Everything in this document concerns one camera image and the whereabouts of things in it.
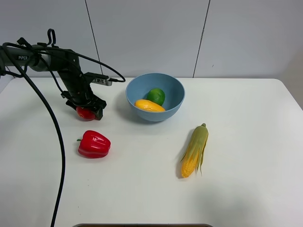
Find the green lime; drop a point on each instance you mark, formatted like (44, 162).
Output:
(156, 95)

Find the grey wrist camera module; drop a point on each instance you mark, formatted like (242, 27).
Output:
(97, 79)

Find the red apple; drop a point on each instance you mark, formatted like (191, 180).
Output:
(85, 114)

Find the red bell pepper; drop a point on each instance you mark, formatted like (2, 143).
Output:
(93, 145)

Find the yellow mango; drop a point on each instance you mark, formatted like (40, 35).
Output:
(148, 105)

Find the corn cob with husk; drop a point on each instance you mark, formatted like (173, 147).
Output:
(193, 157)

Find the blue plastic bowl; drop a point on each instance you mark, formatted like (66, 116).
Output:
(139, 87)

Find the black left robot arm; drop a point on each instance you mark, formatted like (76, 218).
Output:
(15, 59)

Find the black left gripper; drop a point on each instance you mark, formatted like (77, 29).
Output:
(86, 100)

